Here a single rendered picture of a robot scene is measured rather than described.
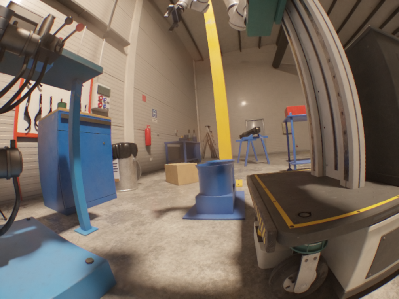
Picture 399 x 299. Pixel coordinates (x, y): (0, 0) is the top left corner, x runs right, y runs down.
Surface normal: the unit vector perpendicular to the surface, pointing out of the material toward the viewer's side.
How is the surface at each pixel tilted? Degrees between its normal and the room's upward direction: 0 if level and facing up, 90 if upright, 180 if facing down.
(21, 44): 131
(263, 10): 180
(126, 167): 93
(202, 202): 90
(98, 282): 90
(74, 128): 90
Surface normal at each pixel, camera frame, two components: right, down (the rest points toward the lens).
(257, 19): 0.07, 1.00
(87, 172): 0.97, -0.07
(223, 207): -0.25, 0.01
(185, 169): 0.57, -0.05
